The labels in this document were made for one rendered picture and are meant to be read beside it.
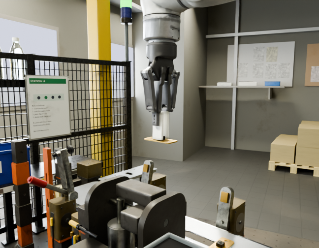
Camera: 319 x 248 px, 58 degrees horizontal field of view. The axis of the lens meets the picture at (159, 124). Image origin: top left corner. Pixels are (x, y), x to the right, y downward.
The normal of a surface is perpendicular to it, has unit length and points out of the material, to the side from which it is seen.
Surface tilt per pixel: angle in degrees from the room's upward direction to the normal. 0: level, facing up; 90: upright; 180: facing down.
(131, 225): 90
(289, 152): 90
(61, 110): 90
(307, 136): 90
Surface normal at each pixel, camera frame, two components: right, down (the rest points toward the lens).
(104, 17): 0.76, 0.09
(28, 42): 0.91, 0.06
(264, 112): -0.42, 0.12
